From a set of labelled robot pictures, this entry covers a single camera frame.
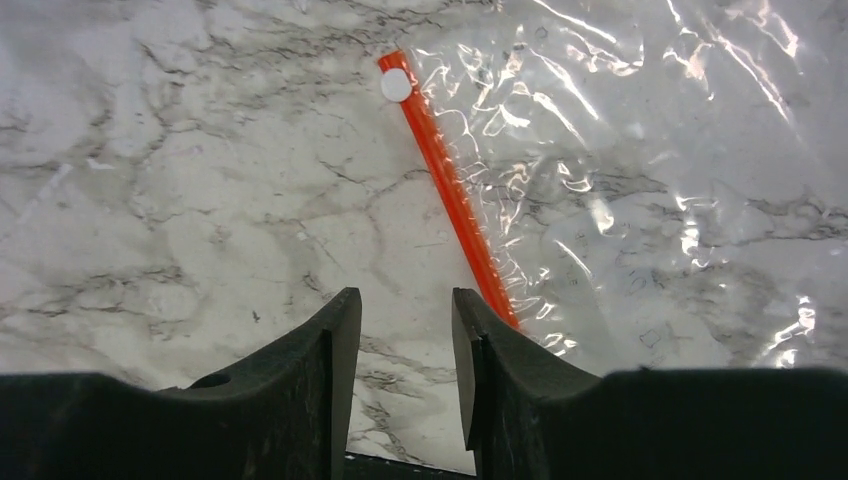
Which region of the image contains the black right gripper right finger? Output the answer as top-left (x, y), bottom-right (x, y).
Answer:
top-left (452, 288), bottom-right (847, 479)

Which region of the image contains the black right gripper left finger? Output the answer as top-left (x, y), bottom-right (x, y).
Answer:
top-left (1, 287), bottom-right (362, 479)

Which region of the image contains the clear zip bag orange zipper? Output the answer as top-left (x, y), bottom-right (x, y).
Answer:
top-left (379, 1), bottom-right (847, 375)

